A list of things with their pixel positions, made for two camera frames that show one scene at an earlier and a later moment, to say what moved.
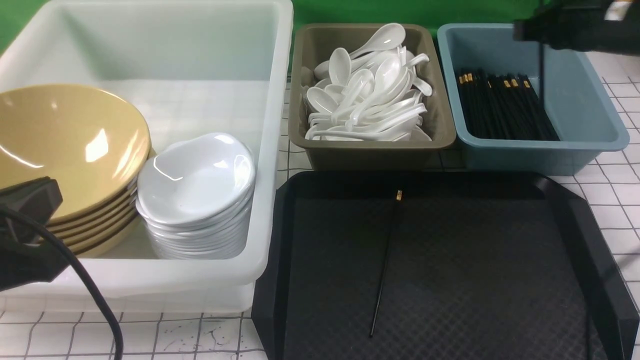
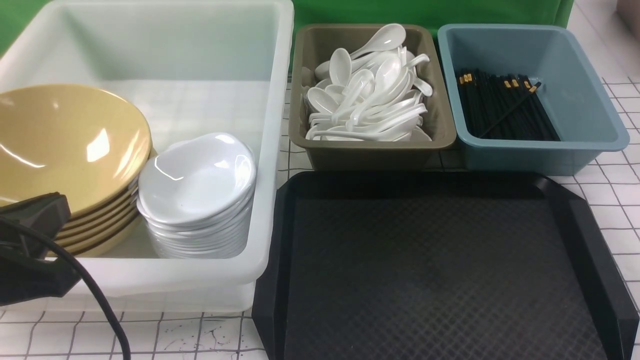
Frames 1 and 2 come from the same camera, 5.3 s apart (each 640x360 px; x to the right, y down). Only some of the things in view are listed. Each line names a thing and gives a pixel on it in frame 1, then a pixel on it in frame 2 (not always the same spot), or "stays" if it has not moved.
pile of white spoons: x=375 y=94 stays
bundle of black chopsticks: x=504 y=107 stays
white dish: x=197 y=178 stays
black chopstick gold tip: x=399 y=198 -> x=532 y=90
